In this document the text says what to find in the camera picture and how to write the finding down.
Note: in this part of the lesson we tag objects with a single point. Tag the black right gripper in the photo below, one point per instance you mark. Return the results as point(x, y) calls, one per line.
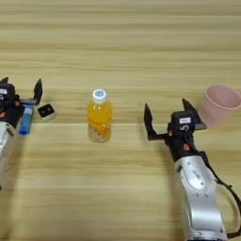
point(180, 144)

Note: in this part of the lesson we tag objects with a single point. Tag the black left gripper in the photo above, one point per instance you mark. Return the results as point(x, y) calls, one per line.
point(11, 113)

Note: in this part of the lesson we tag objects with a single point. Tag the blue glue stick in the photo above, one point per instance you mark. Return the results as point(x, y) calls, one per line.
point(26, 120)

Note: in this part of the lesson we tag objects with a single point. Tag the small black white cube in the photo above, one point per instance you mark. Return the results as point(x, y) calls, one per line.
point(46, 112)

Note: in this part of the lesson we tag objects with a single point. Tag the pink plastic cup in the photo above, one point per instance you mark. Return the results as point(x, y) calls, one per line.
point(219, 105)

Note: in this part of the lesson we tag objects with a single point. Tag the orange juice bottle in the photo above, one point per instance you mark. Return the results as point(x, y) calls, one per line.
point(99, 119)

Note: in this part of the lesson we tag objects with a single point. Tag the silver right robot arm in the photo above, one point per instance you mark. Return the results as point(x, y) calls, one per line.
point(200, 194)

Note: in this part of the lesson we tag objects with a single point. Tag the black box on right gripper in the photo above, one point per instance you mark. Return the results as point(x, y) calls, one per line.
point(182, 120)

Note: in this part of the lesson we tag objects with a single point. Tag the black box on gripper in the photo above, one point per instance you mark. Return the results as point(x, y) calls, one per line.
point(182, 120)
point(6, 91)

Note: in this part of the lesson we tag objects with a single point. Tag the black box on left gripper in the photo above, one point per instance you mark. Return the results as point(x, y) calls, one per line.
point(6, 91)

